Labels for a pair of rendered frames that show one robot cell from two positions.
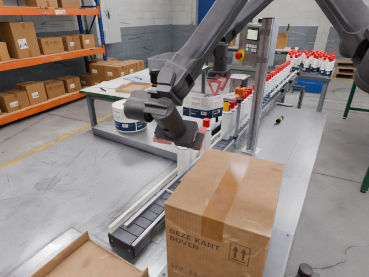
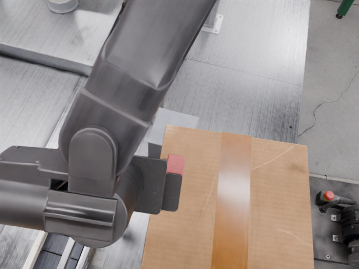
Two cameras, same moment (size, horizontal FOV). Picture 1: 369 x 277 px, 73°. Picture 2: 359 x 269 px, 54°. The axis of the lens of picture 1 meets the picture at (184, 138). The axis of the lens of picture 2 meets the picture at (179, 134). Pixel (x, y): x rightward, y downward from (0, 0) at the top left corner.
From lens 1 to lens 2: 0.45 m
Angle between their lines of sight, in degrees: 37
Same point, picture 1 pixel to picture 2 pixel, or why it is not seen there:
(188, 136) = (151, 196)
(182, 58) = (125, 85)
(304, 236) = not seen: hidden behind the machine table
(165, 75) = (88, 155)
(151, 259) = not seen: outside the picture
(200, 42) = (177, 21)
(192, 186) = (168, 256)
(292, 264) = not seen: hidden behind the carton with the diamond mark
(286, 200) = (276, 129)
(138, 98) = (16, 189)
